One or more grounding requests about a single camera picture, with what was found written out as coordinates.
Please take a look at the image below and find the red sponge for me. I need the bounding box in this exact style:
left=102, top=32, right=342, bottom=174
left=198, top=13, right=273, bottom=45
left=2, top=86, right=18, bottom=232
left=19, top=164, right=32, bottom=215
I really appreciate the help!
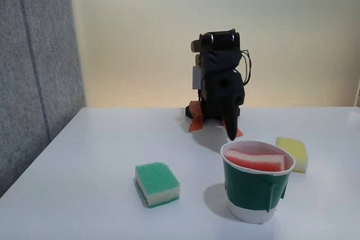
left=224, top=147, right=288, bottom=173

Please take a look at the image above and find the white label tag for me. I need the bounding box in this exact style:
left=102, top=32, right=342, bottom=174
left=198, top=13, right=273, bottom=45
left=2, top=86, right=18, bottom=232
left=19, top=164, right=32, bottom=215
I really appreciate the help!
left=192, top=65, right=203, bottom=89

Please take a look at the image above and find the yellow sponge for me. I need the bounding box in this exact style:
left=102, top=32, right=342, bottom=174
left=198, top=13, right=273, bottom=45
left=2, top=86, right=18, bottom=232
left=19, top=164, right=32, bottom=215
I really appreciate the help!
left=274, top=136, right=309, bottom=174

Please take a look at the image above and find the white paper cup green wrap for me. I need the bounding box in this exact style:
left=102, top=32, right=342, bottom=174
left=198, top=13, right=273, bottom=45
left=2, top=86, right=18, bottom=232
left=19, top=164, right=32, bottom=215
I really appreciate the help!
left=220, top=139, right=296, bottom=224

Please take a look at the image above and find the green sponge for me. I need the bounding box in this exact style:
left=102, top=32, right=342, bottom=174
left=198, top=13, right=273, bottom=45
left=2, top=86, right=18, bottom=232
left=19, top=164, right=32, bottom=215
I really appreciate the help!
left=134, top=161, right=181, bottom=210

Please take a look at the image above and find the grey felt partition panel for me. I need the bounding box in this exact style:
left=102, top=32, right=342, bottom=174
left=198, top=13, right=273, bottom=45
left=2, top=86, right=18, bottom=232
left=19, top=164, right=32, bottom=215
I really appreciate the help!
left=0, top=0, right=87, bottom=199

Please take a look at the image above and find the black cable bundle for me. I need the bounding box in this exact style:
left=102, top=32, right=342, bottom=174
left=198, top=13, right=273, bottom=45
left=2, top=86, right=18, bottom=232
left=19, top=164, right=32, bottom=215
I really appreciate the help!
left=238, top=49, right=253, bottom=87

